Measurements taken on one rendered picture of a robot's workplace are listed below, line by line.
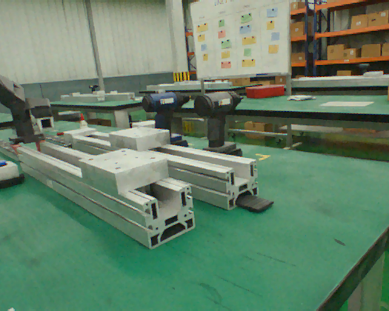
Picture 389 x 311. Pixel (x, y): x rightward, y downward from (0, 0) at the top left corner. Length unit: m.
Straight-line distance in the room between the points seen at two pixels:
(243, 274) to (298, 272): 0.08
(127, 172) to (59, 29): 12.79
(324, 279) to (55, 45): 12.92
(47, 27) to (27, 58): 1.31
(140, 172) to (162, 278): 0.20
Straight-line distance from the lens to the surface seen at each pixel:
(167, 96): 1.12
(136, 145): 0.88
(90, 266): 0.56
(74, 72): 13.27
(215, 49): 4.37
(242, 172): 0.70
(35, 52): 12.88
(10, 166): 1.11
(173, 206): 0.59
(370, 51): 10.45
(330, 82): 4.10
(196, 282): 0.47
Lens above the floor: 1.06
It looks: 16 degrees down
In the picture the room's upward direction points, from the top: 5 degrees counter-clockwise
